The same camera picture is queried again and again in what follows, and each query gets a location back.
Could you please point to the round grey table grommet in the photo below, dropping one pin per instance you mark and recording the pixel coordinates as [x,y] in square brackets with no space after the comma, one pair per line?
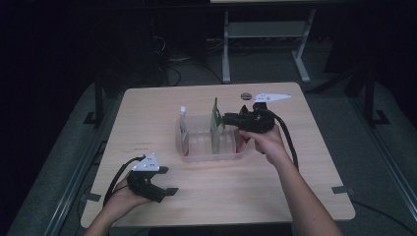
[246,96]

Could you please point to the person's right hand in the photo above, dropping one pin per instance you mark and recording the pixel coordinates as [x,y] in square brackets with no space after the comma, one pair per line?
[268,144]

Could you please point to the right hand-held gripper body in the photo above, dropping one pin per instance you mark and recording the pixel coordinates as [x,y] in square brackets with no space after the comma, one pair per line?
[259,119]

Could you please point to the person's left hand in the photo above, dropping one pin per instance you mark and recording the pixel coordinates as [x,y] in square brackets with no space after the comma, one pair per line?
[123,201]

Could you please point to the black metal stand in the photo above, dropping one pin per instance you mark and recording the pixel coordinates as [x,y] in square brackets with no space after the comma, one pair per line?
[99,98]
[369,98]

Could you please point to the clear plastic container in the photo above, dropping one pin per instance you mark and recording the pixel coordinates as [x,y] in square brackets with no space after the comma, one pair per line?
[203,146]

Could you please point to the grey tape strip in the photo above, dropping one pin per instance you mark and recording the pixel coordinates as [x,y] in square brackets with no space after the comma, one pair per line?
[339,189]
[93,197]

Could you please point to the white metal stand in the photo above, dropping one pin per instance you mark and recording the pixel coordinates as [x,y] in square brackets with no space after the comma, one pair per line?
[265,29]

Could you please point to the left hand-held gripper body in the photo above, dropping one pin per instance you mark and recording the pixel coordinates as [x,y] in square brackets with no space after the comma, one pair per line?
[144,183]

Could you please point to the white spouted sauce pouch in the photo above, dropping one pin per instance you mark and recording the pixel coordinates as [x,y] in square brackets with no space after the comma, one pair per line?
[184,131]

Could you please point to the green white sauce packet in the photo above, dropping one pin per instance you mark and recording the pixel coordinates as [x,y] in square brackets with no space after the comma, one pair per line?
[216,123]

